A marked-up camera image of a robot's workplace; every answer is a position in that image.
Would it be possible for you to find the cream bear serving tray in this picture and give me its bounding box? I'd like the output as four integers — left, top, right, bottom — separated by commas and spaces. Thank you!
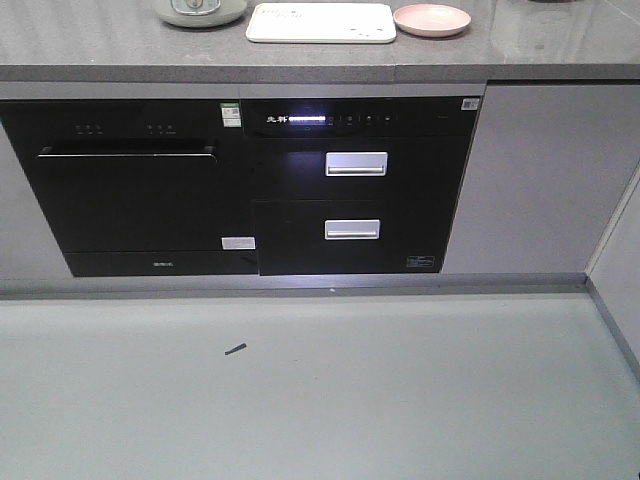
246, 2, 396, 44

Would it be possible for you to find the pink round plate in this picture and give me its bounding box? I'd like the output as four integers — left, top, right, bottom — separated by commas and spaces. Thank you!
393, 4, 471, 38

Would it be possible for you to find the black disinfection cabinet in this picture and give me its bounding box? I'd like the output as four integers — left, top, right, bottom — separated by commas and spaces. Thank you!
242, 96, 481, 275

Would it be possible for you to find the black tape strip far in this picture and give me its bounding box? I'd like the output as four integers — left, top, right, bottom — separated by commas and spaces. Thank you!
224, 343, 247, 356

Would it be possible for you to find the black built-in dishwasher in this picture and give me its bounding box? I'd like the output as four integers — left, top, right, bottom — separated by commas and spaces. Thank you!
1, 99, 258, 277

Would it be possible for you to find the grey cabinet panel right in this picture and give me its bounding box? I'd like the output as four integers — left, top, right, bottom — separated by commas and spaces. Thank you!
442, 84, 639, 274

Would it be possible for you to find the pale green electric cooking pot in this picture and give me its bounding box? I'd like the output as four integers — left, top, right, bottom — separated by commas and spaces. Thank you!
152, 0, 248, 28

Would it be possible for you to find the grey cabinet panel side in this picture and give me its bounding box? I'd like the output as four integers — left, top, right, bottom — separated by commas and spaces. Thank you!
588, 167, 639, 357

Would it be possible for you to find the lower silver drawer handle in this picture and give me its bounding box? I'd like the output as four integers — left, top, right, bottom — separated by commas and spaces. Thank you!
324, 219, 381, 241

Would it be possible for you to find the silver drawer handle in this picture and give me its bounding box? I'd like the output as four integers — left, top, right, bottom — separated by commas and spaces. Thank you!
324, 219, 381, 241
325, 152, 388, 177

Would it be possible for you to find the upper silver drawer handle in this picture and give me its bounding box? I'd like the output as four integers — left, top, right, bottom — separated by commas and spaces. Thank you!
325, 152, 388, 177

